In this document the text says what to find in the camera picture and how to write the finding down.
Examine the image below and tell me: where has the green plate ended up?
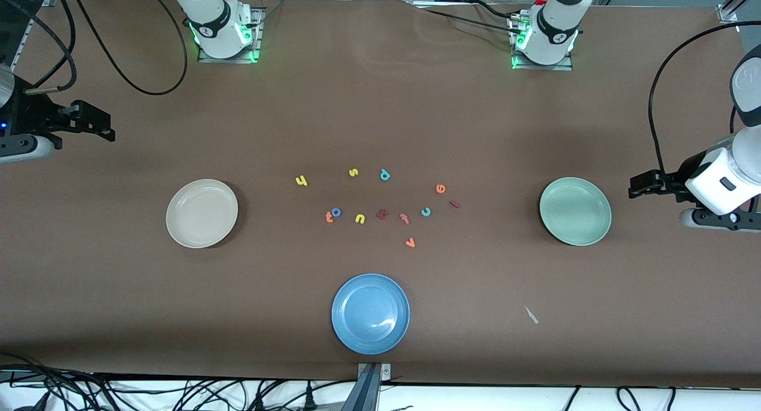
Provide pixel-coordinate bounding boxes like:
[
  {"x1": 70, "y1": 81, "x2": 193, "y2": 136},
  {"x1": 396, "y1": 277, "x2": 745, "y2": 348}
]
[{"x1": 539, "y1": 177, "x2": 612, "y2": 246}]

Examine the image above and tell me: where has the beige brown plate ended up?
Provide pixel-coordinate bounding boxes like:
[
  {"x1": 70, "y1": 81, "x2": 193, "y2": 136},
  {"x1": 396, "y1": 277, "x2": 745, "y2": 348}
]
[{"x1": 166, "y1": 179, "x2": 239, "y2": 249}]

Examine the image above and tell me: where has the brown table cover sheet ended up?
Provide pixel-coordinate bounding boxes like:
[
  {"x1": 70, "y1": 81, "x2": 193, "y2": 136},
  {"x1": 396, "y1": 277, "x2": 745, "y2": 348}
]
[{"x1": 0, "y1": 0, "x2": 761, "y2": 389}]

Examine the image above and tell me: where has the blue plate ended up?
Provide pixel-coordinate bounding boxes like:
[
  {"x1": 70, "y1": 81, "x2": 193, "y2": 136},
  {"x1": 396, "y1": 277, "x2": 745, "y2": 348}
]
[{"x1": 331, "y1": 273, "x2": 411, "y2": 356}]

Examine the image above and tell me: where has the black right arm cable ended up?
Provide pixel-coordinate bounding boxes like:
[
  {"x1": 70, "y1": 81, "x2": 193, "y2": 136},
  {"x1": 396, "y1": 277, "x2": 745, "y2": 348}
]
[{"x1": 24, "y1": 0, "x2": 189, "y2": 96}]

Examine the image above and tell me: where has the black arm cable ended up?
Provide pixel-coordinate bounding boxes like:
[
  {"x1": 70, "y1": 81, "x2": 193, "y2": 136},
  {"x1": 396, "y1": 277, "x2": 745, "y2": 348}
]
[
  {"x1": 24, "y1": 0, "x2": 189, "y2": 96},
  {"x1": 649, "y1": 21, "x2": 761, "y2": 177}
]

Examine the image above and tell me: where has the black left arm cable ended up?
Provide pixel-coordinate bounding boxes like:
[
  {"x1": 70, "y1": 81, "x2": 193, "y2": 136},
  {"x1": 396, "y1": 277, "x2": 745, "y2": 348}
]
[{"x1": 649, "y1": 21, "x2": 761, "y2": 177}]

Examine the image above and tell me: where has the aluminium frame profile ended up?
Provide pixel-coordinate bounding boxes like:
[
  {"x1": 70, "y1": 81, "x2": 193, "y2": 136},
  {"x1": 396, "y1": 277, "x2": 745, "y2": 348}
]
[{"x1": 716, "y1": 0, "x2": 761, "y2": 24}]

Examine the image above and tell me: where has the black floor cable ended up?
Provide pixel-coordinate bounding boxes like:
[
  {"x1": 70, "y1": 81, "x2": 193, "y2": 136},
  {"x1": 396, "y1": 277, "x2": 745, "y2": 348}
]
[
  {"x1": 0, "y1": 353, "x2": 120, "y2": 411},
  {"x1": 615, "y1": 386, "x2": 644, "y2": 411}
]

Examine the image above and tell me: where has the black cable on table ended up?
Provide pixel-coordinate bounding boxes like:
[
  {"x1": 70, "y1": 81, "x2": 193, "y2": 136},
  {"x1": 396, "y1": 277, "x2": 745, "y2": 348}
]
[{"x1": 416, "y1": 0, "x2": 524, "y2": 37}]

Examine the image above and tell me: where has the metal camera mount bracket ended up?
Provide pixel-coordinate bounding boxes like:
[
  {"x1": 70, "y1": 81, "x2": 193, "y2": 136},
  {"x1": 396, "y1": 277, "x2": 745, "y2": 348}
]
[{"x1": 356, "y1": 362, "x2": 392, "y2": 411}]

